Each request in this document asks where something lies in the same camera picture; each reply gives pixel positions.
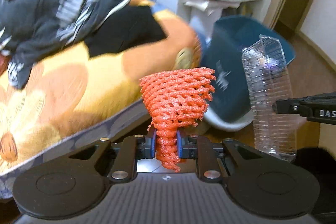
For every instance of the bed with orange floral sheet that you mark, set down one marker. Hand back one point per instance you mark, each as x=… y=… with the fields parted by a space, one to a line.
x=78 y=87

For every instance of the red foam net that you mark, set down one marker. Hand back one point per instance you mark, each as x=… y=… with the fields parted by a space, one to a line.
x=176 y=92

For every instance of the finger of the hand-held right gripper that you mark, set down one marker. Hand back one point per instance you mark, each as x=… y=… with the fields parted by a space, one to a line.
x=288 y=107

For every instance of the stack of white papers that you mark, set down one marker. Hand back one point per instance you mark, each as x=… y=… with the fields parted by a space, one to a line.
x=199 y=3

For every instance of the black garment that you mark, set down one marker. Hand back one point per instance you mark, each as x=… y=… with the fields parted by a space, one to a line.
x=126 y=29

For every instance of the teal plastic bin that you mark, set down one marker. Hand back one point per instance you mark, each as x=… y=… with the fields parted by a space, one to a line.
x=236 y=56

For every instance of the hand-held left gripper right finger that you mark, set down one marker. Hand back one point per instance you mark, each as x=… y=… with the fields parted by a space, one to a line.
x=180 y=144

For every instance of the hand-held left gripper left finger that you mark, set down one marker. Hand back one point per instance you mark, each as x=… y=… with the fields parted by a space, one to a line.
x=151 y=142

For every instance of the clear plastic tray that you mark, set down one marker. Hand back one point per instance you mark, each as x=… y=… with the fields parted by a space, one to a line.
x=267 y=82

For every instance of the black leaf-print duvet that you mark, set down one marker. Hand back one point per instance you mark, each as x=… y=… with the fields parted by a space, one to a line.
x=39 y=3

